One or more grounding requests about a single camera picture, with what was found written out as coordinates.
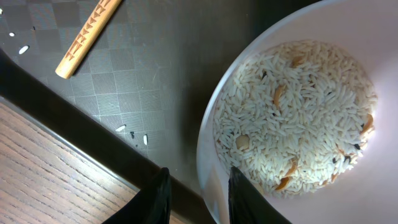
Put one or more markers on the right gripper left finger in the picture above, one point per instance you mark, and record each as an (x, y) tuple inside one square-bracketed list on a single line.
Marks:
[(151, 205)]

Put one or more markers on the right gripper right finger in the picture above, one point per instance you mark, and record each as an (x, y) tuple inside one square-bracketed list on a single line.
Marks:
[(247, 205)]

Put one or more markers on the white bowl with rice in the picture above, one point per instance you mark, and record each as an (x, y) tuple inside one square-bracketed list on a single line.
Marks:
[(308, 113)]

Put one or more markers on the dark brown serving tray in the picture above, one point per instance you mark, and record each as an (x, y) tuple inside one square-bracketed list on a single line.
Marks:
[(136, 101)]

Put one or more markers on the right wooden chopstick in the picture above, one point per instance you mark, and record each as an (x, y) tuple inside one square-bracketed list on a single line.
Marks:
[(90, 31)]

